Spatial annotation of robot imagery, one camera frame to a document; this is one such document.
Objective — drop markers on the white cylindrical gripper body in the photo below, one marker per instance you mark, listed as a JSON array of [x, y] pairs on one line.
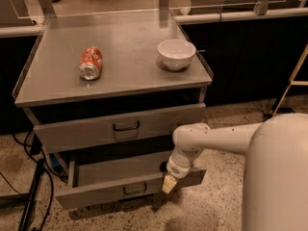
[[177, 169]]

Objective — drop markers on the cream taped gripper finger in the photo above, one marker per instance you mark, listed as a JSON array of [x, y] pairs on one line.
[[169, 183]]

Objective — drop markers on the grey drawer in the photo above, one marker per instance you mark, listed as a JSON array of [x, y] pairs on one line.
[[113, 180], [89, 132]]

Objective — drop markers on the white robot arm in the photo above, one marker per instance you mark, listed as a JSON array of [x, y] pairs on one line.
[[275, 189]]

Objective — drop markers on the grey metal drawer cabinet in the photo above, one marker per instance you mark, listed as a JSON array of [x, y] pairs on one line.
[[131, 80]]

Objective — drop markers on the grey top drawer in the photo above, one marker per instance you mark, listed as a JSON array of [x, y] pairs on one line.
[[89, 132]]

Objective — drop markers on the white ceramic bowl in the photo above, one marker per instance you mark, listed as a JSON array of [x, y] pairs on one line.
[[176, 54]]

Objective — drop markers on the crushed orange soda can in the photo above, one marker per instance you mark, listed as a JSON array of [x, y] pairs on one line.
[[91, 64]]

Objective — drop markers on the black floor bar stand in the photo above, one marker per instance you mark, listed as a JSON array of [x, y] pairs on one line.
[[30, 200]]

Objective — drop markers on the yellow wheeled cart frame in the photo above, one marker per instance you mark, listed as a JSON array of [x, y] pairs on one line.
[[291, 82]]

